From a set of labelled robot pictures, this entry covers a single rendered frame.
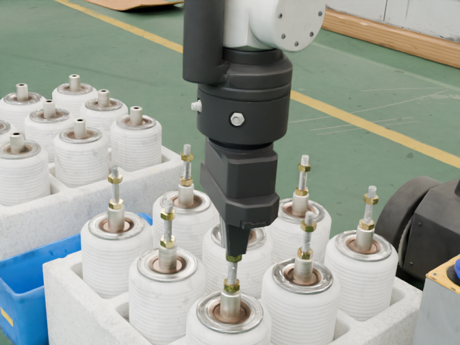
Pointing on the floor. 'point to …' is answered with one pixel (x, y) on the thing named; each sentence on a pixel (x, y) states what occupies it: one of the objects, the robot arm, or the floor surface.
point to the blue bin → (31, 289)
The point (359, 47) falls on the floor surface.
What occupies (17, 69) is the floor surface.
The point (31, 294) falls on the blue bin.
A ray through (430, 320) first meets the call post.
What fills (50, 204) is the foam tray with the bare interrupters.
